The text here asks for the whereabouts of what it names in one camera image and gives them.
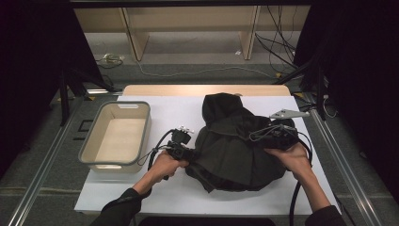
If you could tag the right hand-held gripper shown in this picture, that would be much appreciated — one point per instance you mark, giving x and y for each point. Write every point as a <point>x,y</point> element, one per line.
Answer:
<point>284,138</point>

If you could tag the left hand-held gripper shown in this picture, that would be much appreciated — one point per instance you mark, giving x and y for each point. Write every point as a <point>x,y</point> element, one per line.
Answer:
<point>180,147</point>

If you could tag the dark grey garment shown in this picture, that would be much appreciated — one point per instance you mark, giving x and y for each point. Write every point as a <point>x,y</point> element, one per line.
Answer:
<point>226,150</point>

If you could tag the beige basket with grey rim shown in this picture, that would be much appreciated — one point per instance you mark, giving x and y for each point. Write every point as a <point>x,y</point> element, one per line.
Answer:
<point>119,141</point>

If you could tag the person's right hand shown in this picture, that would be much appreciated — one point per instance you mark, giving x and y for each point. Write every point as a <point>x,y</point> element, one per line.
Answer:
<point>295,160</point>

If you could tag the person's left hand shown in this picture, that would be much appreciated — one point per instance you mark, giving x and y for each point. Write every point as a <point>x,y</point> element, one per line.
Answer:
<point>164,168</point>

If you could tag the black metal stand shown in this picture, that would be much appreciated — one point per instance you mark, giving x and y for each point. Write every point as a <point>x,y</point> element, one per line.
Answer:
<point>320,94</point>
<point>64,100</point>

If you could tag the light wooden table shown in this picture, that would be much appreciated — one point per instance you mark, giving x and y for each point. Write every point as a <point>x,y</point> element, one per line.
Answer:
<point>175,90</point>

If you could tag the black curtain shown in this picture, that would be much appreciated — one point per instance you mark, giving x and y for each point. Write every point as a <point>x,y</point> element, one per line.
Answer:
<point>360,78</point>
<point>28,62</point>

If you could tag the beige wooden desk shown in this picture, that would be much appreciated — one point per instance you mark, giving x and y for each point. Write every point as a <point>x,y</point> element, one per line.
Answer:
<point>188,19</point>

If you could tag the short silver rail piece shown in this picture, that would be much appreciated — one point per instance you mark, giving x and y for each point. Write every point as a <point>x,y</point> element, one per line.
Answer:
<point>103,91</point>

